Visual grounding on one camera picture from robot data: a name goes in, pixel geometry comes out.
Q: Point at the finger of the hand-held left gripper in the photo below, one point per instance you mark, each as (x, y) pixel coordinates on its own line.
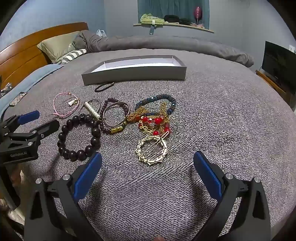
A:
(27, 117)
(44, 129)

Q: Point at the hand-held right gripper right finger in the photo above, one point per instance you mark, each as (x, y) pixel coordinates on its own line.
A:
(208, 174)

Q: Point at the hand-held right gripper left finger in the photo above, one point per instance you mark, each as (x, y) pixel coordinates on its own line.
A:
(87, 176)

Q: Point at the grey cardboard box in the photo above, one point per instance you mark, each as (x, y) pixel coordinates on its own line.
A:
(138, 75)

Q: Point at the smartphone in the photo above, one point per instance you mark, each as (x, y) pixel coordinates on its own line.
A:
(18, 98)

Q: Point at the dark printed packet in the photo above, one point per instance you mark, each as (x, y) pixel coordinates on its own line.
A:
(5, 89)

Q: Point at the blue blanket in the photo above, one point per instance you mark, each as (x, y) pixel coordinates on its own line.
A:
(34, 76)

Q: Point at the silver bangle with gold charm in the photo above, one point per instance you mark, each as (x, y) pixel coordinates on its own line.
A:
(115, 130)

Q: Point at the wooden headboard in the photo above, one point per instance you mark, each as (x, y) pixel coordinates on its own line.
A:
(23, 51)

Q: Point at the striped pillow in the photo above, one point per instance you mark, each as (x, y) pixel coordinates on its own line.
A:
(71, 55)

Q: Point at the olive pillow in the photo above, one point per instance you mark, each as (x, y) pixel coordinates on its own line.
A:
(57, 46)

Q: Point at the white plastic bag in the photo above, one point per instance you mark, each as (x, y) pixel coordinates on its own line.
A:
(101, 33)

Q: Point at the wooden television stand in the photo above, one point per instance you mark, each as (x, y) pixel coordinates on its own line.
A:
(270, 81)

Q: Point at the black television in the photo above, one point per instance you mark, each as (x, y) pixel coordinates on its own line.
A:
(277, 62)

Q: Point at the grey duvet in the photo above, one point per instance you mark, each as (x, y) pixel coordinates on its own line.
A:
(161, 44)

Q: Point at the pink cloth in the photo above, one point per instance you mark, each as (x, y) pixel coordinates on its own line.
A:
(196, 25)

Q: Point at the wooden window shelf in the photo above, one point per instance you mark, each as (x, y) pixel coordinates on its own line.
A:
(175, 25)

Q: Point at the green cloth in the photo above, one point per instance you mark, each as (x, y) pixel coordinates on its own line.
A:
(150, 18)

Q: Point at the black cloth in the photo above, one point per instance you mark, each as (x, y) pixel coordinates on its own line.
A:
(173, 18)

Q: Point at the pink balloon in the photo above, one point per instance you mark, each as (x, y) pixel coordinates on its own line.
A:
(198, 12)

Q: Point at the teal curtain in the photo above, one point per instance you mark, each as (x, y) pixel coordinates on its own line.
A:
(166, 7)

